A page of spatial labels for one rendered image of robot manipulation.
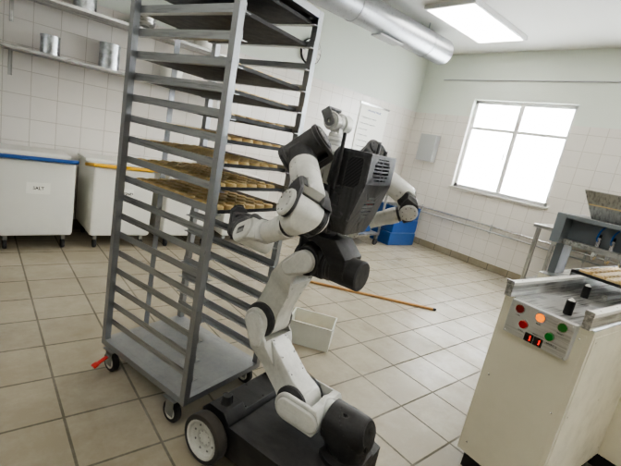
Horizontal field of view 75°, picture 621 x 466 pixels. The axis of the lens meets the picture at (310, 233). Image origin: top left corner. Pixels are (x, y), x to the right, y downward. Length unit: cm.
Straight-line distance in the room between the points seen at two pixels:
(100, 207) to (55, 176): 42
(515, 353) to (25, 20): 428
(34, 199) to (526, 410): 357
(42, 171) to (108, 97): 110
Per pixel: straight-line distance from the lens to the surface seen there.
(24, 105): 444
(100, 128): 454
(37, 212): 391
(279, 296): 161
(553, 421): 190
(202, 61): 169
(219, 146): 152
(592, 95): 613
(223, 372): 208
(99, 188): 392
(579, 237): 257
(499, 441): 204
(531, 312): 180
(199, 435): 183
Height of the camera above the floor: 129
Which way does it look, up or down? 13 degrees down
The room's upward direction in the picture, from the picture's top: 11 degrees clockwise
